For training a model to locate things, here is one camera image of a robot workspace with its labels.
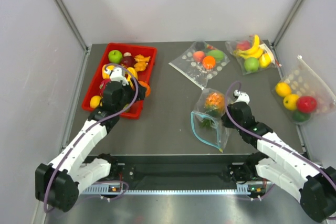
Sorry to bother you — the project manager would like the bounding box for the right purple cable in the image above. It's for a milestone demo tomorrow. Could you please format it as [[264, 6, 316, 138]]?
[[224, 81, 336, 200]]

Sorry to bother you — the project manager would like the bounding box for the pink dragon fruit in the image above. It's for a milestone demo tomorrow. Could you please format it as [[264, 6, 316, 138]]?
[[99, 79, 111, 97]]

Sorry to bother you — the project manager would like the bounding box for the green apple in bin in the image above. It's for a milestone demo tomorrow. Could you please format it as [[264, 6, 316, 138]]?
[[108, 50, 123, 64]]

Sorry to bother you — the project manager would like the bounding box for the yellow banana bunch in bin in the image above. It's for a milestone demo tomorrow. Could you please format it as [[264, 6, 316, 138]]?
[[127, 67, 138, 82]]

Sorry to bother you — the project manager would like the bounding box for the yellow pear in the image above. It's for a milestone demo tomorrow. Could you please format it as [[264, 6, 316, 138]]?
[[89, 95, 102, 109]]

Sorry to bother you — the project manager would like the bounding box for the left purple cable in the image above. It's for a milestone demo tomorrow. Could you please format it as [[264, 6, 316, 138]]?
[[43, 63, 139, 213]]

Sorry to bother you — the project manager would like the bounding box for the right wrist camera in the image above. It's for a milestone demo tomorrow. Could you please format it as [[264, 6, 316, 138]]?
[[234, 90, 250, 104]]

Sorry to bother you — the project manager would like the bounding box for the small orange pumpkin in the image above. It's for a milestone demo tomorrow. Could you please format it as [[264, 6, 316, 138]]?
[[138, 81, 151, 97]]

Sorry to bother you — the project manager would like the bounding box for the purple cable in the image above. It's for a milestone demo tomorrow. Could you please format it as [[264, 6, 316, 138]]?
[[43, 63, 139, 213], [224, 81, 336, 200]]

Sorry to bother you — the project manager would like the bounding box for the blue zip top bag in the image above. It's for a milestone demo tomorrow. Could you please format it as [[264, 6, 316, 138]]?
[[191, 88, 232, 153]]

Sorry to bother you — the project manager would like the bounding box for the red plastic bin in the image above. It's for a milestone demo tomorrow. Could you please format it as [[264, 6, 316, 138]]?
[[81, 43, 157, 111]]

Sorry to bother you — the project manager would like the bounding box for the dotted zip bag with fruit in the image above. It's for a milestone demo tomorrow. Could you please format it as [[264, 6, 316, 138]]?
[[170, 41, 230, 89]]

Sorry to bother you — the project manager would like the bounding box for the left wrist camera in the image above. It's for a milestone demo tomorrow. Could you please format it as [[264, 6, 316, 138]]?
[[110, 67, 129, 86]]

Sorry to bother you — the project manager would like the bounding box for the grey cable duct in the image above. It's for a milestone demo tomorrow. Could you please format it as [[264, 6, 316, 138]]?
[[81, 183, 266, 196]]

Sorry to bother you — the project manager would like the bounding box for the yellow bell pepper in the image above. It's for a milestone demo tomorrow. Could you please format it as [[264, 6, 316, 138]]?
[[102, 65, 114, 79]]

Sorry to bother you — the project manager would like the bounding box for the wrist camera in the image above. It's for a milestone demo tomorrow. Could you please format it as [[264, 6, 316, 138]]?
[[110, 67, 129, 86], [234, 90, 250, 104]]

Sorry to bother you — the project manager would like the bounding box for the dotted bag with lemons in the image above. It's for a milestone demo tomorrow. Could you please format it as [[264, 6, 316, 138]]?
[[272, 55, 335, 125]]

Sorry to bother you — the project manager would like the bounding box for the dark red mangosteen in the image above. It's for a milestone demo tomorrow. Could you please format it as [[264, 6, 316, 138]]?
[[120, 52, 135, 68]]

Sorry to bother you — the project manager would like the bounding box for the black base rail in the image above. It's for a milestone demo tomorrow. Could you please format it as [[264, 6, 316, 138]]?
[[97, 154, 258, 183]]

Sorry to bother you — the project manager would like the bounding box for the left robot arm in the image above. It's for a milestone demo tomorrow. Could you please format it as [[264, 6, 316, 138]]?
[[35, 80, 150, 212]]

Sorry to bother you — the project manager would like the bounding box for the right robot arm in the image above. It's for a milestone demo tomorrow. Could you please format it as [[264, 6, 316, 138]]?
[[222, 101, 335, 222]]

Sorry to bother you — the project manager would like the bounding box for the toy pineapple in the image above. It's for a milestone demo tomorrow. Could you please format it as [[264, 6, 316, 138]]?
[[195, 89, 225, 129]]

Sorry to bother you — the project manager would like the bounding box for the zip bag with bananas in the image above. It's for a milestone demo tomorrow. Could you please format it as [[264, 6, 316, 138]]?
[[225, 34, 282, 75]]

